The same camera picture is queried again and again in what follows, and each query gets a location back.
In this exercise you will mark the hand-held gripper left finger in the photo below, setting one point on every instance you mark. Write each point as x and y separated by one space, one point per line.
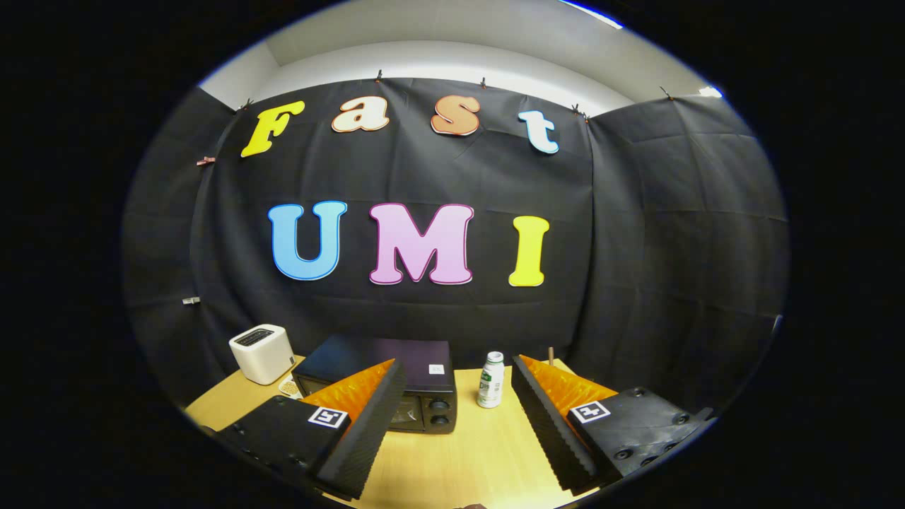
368 428

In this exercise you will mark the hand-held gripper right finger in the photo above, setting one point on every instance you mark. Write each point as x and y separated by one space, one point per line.
548 424

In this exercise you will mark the black toaster oven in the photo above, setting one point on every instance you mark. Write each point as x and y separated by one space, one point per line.
382 353

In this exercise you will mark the white bread toaster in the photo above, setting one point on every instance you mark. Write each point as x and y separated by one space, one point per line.
261 357

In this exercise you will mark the white drink bottle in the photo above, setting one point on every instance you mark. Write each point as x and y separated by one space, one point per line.
490 385

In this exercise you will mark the small snack dish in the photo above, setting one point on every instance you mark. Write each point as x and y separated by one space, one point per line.
288 387

